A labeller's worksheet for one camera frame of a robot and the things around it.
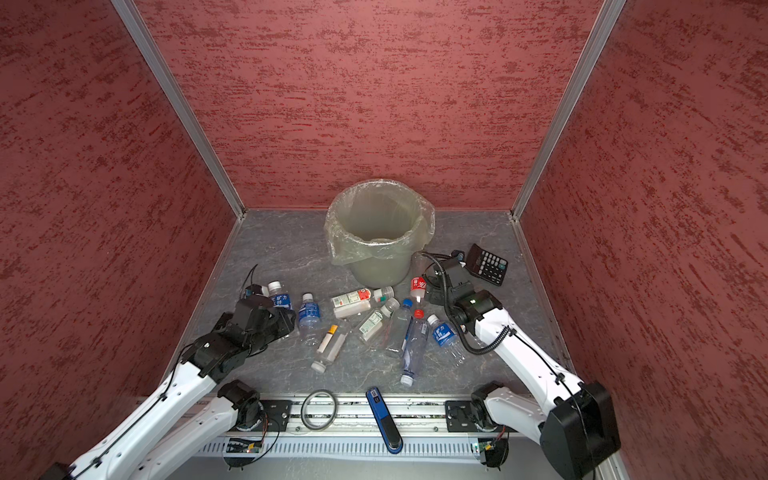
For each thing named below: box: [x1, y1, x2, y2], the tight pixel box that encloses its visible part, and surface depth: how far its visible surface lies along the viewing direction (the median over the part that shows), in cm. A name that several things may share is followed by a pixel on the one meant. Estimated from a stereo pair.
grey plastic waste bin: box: [324, 179, 435, 289], surface depth 87 cm
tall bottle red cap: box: [400, 309, 428, 387], surface depth 85 cm
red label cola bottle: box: [410, 252, 429, 303], surface depth 96 cm
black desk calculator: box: [466, 243, 508, 287], surface depth 105 cm
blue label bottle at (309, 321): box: [298, 292, 321, 347], surface depth 88 cm
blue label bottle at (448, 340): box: [427, 314, 468, 366], surface depth 85 cm
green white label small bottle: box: [359, 297, 400, 346], surface depth 87 cm
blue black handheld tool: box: [365, 387, 404, 455], surface depth 72 cm
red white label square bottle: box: [331, 288, 371, 319], surface depth 91 cm
